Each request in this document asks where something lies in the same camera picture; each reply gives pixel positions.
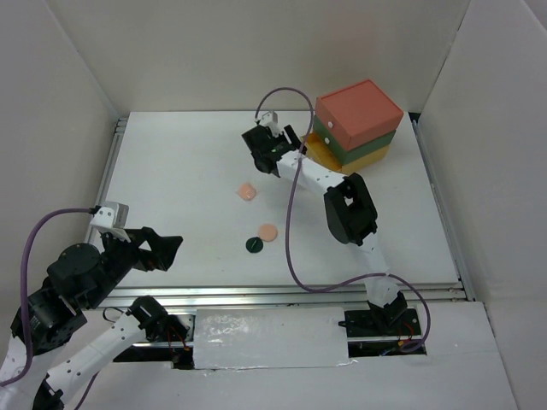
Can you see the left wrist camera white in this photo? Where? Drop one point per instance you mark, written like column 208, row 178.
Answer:
column 110, row 218

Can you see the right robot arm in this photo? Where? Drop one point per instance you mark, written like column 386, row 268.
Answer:
column 351, row 216

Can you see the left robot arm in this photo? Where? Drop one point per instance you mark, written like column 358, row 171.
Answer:
column 81, row 279

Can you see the peach makeup sponge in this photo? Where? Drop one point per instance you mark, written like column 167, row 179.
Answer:
column 247, row 192

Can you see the dark green round compact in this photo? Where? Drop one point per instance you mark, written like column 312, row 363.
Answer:
column 254, row 245

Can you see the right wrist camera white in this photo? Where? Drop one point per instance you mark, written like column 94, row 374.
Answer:
column 271, row 122

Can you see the orange drawer box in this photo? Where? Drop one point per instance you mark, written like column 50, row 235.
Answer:
column 357, row 114

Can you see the round peach powder puff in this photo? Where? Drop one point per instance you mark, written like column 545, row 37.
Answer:
column 267, row 232

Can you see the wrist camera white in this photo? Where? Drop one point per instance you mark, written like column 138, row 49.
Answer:
column 271, row 122
column 110, row 218

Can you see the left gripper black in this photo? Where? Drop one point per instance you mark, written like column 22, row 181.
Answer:
column 162, row 254

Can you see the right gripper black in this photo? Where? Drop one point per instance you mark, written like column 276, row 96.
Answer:
column 281, row 137

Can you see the white foil covered panel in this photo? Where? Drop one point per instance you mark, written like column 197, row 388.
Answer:
column 301, row 337

